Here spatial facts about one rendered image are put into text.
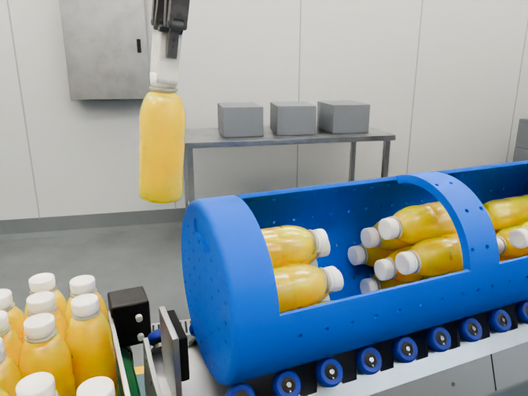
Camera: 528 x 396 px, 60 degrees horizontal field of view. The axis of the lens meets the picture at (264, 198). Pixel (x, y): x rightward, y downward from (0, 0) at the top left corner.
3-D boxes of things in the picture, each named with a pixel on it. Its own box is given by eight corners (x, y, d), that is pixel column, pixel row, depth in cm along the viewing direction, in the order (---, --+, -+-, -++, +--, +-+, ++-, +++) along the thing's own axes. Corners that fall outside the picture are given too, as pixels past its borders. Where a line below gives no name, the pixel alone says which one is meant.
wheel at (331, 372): (339, 353, 73) (334, 354, 75) (315, 360, 71) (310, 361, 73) (349, 383, 72) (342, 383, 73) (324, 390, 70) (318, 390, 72)
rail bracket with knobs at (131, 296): (155, 353, 87) (151, 305, 85) (115, 362, 85) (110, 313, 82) (145, 326, 96) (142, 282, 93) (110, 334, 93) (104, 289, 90)
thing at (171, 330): (192, 407, 70) (188, 335, 66) (177, 411, 69) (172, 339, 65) (177, 368, 79) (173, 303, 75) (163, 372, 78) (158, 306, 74)
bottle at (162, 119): (165, 211, 69) (169, 85, 63) (128, 200, 71) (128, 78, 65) (191, 199, 75) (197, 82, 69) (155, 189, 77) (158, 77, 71)
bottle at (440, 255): (474, 264, 90) (397, 282, 83) (466, 229, 90) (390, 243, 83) (504, 264, 83) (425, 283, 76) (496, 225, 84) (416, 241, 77)
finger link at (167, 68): (181, 34, 64) (182, 34, 63) (176, 85, 66) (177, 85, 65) (159, 31, 63) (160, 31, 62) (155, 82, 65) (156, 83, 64)
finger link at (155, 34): (153, 29, 66) (152, 29, 66) (150, 78, 68) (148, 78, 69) (174, 33, 67) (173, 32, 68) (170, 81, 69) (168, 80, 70)
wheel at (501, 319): (507, 305, 87) (499, 306, 89) (489, 309, 86) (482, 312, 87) (517, 328, 86) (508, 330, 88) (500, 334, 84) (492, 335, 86)
